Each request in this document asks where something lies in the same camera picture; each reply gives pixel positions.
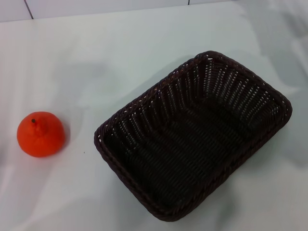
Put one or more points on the dark brown woven basket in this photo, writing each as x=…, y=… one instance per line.
x=192, y=149

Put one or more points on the orange fruit with stem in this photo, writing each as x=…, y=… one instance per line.
x=41, y=139

